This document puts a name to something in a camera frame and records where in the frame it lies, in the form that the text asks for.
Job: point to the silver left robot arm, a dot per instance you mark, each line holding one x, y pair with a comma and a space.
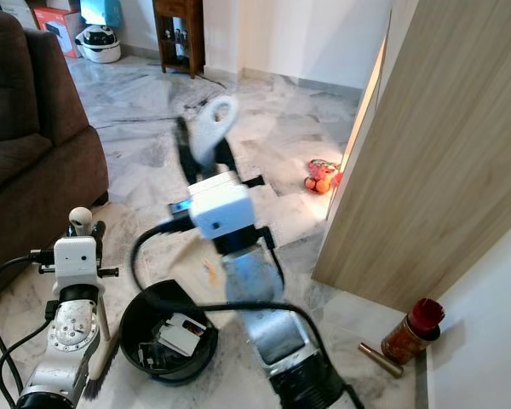
72, 328

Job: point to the black plastic bin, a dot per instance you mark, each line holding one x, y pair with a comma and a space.
140, 319

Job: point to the red orange toy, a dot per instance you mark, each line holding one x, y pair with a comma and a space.
324, 177

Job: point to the dark brown sofa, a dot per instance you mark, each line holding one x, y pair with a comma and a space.
25, 128

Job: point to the white round appliance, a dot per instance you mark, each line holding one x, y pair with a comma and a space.
98, 47

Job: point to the dark wooden cabinet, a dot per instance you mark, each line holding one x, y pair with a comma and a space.
179, 8

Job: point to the blue cardboard box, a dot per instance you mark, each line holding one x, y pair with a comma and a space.
102, 10

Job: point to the red cardboard box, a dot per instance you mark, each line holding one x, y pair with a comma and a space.
55, 24

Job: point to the light wooden door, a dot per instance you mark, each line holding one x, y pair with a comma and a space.
434, 153

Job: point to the brass metal tube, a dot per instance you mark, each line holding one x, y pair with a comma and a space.
381, 360

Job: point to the red lidded jar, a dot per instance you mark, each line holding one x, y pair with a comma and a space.
409, 336

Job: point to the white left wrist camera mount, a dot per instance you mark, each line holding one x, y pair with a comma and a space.
75, 260

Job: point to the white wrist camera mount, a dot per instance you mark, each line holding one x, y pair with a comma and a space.
75, 260
226, 209

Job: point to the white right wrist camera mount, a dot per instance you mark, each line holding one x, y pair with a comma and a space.
226, 209

